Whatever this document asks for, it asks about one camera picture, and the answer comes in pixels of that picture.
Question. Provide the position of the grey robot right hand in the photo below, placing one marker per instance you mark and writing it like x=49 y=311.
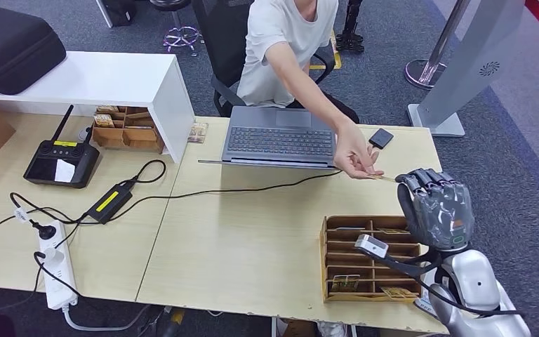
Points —
x=437 y=211

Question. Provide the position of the person's right hand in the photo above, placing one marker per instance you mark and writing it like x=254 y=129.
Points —
x=355 y=151

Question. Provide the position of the patterned ID card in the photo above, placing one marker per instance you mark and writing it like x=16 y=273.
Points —
x=386 y=178

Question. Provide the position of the patterned room key card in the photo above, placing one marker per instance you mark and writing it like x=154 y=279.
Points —
x=388 y=230

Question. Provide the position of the stack of patterned cards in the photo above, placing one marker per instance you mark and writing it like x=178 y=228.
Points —
x=197 y=133

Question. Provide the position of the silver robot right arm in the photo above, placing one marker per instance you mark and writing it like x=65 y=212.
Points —
x=474 y=279

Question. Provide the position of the white card reader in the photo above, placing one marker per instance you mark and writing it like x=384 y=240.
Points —
x=422 y=307

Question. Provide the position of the slotted wooden card organizer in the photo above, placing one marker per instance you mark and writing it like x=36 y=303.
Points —
x=344 y=260

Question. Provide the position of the person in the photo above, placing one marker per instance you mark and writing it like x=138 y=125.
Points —
x=288 y=28

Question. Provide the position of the patterned card pack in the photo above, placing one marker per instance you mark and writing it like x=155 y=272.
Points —
x=107 y=110
x=103 y=121

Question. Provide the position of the small black square drive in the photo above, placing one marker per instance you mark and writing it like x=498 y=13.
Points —
x=381 y=138

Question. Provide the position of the grey laptop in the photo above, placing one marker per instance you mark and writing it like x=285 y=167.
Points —
x=279 y=139

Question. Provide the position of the grey kiosk stand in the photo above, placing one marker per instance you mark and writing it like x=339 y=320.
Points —
x=474 y=60

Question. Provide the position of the white crumpled object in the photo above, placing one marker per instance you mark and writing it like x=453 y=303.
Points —
x=332 y=330

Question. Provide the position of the black office chair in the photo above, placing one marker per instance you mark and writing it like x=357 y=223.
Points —
x=223 y=37

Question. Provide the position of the small brown box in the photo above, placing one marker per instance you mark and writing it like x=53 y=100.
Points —
x=297 y=328

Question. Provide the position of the brown compartment desk organizer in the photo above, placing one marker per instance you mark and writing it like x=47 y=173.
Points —
x=132 y=137

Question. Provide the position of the black stool with chrome base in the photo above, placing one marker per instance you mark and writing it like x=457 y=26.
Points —
x=174 y=3

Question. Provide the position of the black power adapter yellow label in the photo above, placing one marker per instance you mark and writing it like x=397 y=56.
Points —
x=109 y=202

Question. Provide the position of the white desk shelf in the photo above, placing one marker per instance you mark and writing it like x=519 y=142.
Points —
x=102 y=79

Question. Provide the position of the small grey round object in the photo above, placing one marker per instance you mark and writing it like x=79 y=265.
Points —
x=83 y=134

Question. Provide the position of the black remote controller with antenna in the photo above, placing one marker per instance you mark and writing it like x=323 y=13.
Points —
x=82 y=163

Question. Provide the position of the white paper note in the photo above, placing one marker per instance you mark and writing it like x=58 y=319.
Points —
x=65 y=170

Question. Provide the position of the white power strip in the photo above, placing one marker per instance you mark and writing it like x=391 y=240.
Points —
x=65 y=270

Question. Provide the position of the white plug-in charger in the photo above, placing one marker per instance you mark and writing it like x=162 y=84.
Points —
x=53 y=254

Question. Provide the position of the black carrying case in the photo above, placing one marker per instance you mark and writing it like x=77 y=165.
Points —
x=9 y=46

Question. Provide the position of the black camera bracket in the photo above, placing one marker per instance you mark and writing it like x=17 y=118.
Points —
x=404 y=267

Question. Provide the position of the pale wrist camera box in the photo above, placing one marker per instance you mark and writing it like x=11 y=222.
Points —
x=372 y=246

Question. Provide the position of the chrome stanchion post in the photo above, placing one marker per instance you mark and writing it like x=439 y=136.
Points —
x=424 y=73

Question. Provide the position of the black cabinet with white frame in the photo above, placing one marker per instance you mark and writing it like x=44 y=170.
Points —
x=118 y=11

